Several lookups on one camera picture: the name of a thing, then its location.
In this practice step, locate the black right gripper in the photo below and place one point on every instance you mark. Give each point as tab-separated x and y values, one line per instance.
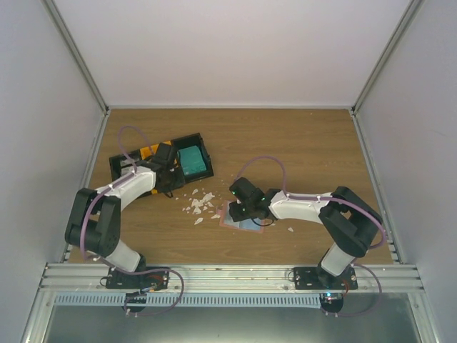
235	214

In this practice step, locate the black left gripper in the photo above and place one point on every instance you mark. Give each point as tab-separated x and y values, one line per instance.
180	183

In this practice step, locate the yellow bin with white cards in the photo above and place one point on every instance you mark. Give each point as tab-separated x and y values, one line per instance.
146	154

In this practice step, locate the black bin with teal cards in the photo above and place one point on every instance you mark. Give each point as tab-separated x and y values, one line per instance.
195	140

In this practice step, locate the black bin with red cards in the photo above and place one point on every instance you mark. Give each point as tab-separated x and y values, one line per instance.
120	165

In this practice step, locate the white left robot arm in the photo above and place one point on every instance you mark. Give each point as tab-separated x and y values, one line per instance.
94	223

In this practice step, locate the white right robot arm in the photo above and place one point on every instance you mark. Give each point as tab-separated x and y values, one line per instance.
352	224

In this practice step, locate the stack of teal cards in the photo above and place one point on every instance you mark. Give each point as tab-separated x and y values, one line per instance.
191	160

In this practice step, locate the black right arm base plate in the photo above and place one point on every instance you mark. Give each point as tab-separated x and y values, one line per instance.
315	278

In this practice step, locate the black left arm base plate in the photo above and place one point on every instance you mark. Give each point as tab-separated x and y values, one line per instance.
152	281

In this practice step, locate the aluminium front rail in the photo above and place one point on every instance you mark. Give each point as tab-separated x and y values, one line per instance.
213	278

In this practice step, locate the grey slotted cable duct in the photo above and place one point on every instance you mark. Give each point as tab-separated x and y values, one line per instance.
190	300

